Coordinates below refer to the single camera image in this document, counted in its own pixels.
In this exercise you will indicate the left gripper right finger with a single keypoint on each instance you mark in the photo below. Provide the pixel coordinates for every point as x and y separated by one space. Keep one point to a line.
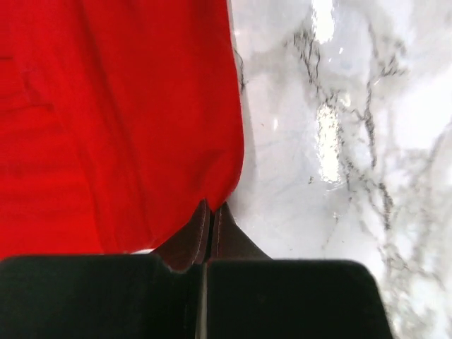
249 295

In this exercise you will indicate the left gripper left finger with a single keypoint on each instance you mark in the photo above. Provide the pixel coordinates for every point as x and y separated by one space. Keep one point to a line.
154 295

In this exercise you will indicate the red t shirt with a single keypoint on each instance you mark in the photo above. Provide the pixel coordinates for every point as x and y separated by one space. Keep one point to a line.
117 119

